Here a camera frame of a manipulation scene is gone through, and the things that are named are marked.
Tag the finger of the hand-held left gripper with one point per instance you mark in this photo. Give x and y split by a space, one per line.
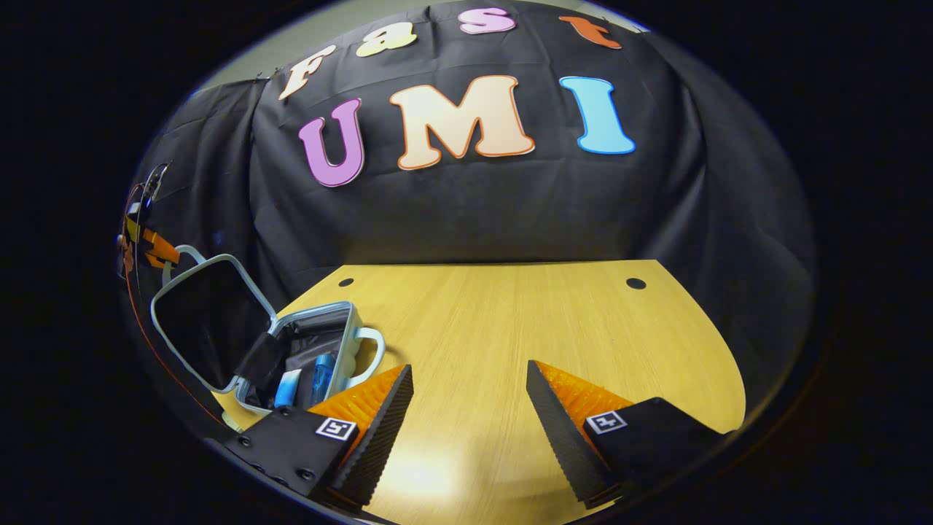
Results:
162 246
157 259

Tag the blue-capped clear bottle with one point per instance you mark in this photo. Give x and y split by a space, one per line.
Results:
323 378

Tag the black backdrop cloth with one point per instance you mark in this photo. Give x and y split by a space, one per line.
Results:
656 182

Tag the pale blue suitcase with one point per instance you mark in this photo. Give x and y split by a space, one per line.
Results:
211 321

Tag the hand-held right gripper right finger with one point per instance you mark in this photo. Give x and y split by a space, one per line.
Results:
561 437

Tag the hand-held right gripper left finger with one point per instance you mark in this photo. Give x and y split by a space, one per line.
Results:
383 437

